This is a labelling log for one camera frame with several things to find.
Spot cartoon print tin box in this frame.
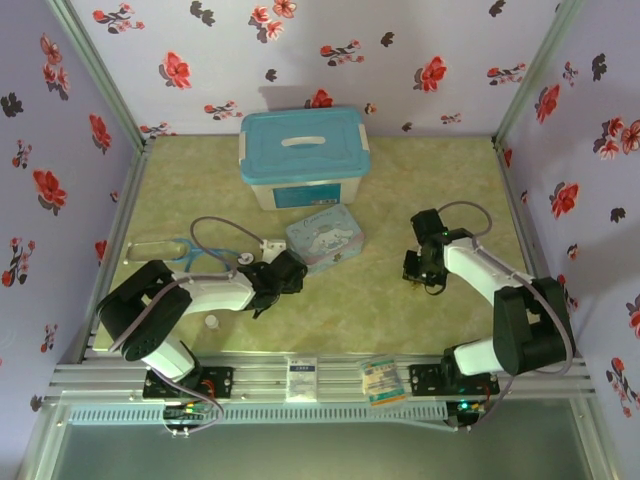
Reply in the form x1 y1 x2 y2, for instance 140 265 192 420
284 203 367 278

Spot blue stethoscope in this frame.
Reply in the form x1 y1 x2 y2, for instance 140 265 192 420
124 238 255 277

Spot white label card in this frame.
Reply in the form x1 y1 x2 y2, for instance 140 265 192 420
284 356 320 404

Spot green print sachet packet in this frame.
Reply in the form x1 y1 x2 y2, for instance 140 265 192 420
359 354 407 409

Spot storage box with blue lid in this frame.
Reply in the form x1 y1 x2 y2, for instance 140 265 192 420
238 105 374 212

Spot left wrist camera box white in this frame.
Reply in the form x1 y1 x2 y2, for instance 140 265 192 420
261 238 287 262

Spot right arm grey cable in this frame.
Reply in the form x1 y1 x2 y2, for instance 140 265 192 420
437 200 576 434

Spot aluminium front frame rail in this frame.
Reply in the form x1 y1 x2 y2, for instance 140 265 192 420
42 352 599 407

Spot slotted grey cable duct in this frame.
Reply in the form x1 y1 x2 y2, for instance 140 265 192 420
67 403 448 426

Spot aluminium side rail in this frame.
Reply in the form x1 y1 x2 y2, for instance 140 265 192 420
57 139 156 366
492 139 586 361

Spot aluminium corner post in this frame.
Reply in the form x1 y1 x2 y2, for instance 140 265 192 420
47 0 156 151
491 0 589 151

